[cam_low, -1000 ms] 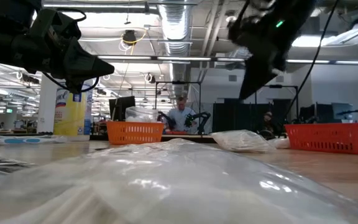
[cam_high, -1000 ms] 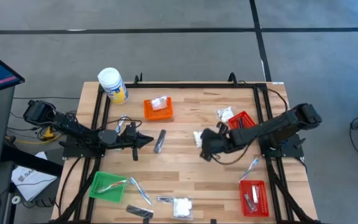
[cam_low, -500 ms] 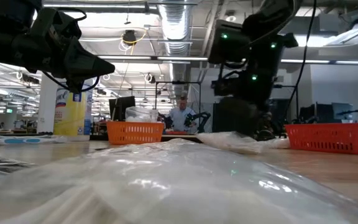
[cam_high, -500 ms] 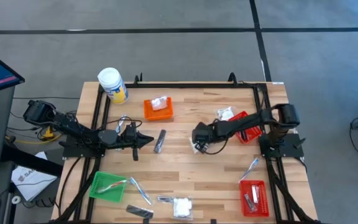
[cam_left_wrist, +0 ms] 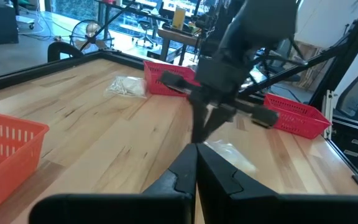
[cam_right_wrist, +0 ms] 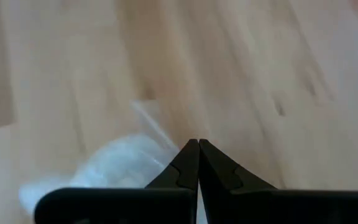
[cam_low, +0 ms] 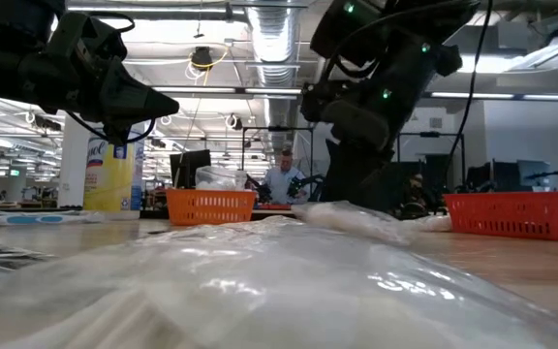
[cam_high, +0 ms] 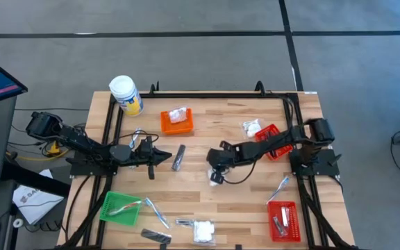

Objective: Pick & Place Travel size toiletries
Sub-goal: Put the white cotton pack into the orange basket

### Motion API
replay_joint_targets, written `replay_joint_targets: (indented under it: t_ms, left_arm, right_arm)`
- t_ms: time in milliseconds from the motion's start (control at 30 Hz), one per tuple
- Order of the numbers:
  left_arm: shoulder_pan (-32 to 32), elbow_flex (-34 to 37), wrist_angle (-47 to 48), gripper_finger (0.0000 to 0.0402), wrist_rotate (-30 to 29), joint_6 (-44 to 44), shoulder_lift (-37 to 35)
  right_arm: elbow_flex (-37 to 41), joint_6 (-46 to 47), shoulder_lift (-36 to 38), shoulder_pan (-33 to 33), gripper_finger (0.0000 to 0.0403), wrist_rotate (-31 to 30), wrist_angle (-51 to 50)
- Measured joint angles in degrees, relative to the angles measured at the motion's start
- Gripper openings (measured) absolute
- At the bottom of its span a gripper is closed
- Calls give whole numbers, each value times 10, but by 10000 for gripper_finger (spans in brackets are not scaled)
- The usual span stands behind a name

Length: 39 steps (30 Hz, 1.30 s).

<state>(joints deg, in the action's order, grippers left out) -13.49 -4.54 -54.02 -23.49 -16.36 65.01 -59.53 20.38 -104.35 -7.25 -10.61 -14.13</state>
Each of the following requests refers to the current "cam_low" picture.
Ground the overhead beam with lights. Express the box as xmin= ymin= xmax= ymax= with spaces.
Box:
xmin=152 ymin=82 xmax=558 ymax=102

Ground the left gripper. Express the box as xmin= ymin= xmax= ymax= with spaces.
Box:
xmin=41 ymin=14 xmax=181 ymax=145

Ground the person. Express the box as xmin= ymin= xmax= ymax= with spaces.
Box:
xmin=399 ymin=173 xmax=428 ymax=217
xmin=263 ymin=148 xmax=309 ymax=206

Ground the red plastic basket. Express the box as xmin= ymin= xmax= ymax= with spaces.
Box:
xmin=444 ymin=191 xmax=558 ymax=242

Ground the yellow disinfecting wipes canister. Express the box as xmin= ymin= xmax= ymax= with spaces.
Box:
xmin=83 ymin=135 xmax=146 ymax=218

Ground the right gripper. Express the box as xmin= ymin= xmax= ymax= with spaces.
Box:
xmin=325 ymin=140 xmax=406 ymax=214

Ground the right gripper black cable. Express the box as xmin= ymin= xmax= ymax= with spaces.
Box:
xmin=441 ymin=0 xmax=494 ymax=195

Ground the silver ceiling duct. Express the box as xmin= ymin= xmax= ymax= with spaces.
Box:
xmin=247 ymin=0 xmax=304 ymax=146

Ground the orange plastic basket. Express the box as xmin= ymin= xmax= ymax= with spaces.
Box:
xmin=165 ymin=187 xmax=259 ymax=227

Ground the bagged blue toothbrush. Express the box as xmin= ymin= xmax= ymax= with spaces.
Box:
xmin=0 ymin=209 xmax=109 ymax=228

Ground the black desktop monitor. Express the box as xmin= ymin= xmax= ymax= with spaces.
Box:
xmin=170 ymin=148 xmax=212 ymax=190

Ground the dark desktop monitor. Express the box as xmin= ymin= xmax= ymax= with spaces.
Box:
xmin=465 ymin=159 xmax=551 ymax=194

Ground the black ceiling device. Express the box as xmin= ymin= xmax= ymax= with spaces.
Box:
xmin=189 ymin=46 xmax=215 ymax=69

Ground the black frame stand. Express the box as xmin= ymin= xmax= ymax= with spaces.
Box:
xmin=396 ymin=130 xmax=467 ymax=195
xmin=240 ymin=125 xmax=315 ymax=209

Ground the white column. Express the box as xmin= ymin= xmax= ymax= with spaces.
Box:
xmin=57 ymin=113 xmax=97 ymax=209

